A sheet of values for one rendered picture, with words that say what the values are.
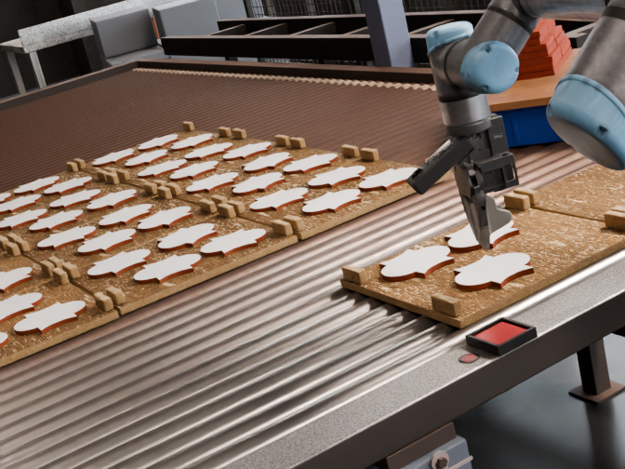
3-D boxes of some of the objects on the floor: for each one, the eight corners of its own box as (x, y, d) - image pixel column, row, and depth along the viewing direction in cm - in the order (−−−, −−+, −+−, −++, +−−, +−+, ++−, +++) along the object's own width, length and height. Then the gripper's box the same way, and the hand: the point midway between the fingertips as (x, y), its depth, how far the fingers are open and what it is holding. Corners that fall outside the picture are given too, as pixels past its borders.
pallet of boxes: (284, 130, 775) (246, -22, 742) (312, 148, 707) (272, -20, 675) (134, 174, 754) (88, 19, 721) (148, 196, 686) (99, 26, 653)
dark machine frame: (707, 310, 365) (667, 3, 334) (626, 356, 348) (576, 37, 316) (269, 199, 615) (223, 19, 584) (209, 223, 598) (158, 38, 567)
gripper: (508, 116, 170) (534, 244, 176) (487, 109, 179) (512, 231, 185) (456, 132, 169) (484, 260, 175) (437, 124, 178) (465, 246, 184)
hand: (481, 243), depth 179 cm, fingers closed
